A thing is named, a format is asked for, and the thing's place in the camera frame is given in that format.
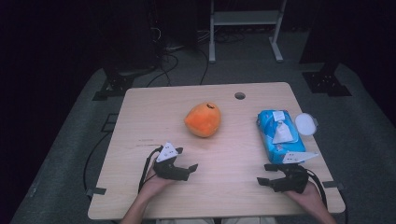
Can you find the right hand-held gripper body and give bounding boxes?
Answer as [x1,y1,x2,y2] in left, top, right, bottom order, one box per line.
[270,151,319,194]

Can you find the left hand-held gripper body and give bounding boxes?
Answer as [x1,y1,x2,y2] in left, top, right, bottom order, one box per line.
[152,142,191,182]

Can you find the blue wet wipes pack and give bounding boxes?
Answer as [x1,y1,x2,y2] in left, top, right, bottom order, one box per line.
[256,109,307,165]

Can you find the white wet wipe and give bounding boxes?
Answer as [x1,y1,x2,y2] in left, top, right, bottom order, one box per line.
[272,120,294,145]

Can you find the orange plush toy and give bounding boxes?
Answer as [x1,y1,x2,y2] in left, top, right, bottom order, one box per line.
[183,102,222,138]

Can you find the person's left hand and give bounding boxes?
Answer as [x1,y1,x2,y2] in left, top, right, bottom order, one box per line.
[138,166,176,200]

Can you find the person's right hand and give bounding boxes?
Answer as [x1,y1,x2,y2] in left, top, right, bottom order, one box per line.
[283,181,326,216]

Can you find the grey tape strip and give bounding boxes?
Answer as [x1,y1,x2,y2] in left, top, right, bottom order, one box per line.
[321,180,346,191]
[85,187,107,198]

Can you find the person's beige trousers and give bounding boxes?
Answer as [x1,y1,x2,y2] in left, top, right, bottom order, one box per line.
[155,217,278,224]

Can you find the white round lid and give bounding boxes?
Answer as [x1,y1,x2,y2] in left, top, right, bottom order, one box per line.
[294,112,319,136]

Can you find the black stand with flat base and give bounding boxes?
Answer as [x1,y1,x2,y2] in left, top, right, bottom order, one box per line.
[92,60,158,102]
[299,0,353,97]

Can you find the white metal stand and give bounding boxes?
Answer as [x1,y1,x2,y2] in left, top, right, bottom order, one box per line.
[208,0,288,63]

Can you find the left hand-held gripper cable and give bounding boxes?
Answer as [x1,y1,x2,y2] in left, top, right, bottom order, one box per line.
[137,145,164,194]

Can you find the hand-held gripper cable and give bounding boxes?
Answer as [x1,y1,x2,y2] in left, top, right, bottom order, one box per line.
[137,145,164,194]
[303,167,329,209]

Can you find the right hand-held gripper cable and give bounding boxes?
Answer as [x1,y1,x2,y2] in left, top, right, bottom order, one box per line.
[303,167,329,209]

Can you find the black floor tape frame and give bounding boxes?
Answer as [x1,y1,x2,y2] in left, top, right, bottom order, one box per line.
[101,113,120,133]

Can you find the looped black floor cable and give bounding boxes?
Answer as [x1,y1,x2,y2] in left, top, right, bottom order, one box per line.
[146,52,180,89]

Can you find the long black floor cable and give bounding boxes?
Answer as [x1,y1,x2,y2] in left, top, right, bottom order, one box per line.
[82,132,112,200]

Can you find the thin black floor cable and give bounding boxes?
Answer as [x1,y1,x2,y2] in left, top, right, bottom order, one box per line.
[199,46,210,86]

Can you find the tangle of floor cables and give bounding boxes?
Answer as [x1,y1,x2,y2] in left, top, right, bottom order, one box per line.
[197,29,247,45]

